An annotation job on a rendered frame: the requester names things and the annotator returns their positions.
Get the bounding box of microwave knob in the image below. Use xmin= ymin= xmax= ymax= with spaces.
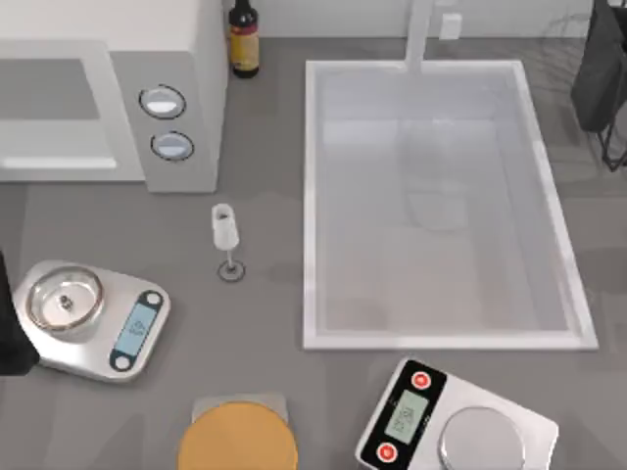
xmin=138 ymin=83 xmax=187 ymax=120
xmin=150 ymin=129 xmax=196 ymax=162

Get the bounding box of pale microwave oven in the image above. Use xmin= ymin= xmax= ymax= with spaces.
xmin=0 ymin=0 xmax=230 ymax=194

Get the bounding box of tall white tap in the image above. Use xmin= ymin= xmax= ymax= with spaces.
xmin=404 ymin=0 xmax=433 ymax=73

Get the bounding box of silver scale with blue display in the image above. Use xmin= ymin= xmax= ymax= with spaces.
xmin=12 ymin=259 xmax=172 ymax=384

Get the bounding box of dark brown bottle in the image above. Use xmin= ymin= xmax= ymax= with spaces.
xmin=228 ymin=0 xmax=261 ymax=79

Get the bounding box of silver scale with red buttons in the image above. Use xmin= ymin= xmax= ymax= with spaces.
xmin=355 ymin=357 xmax=560 ymax=470

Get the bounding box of white wine glass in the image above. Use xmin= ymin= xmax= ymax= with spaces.
xmin=211 ymin=202 xmax=247 ymax=283

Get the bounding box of white wall socket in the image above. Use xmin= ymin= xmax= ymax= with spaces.
xmin=440 ymin=13 xmax=462 ymax=41

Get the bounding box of white sink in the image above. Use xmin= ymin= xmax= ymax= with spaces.
xmin=302 ymin=59 xmax=600 ymax=352

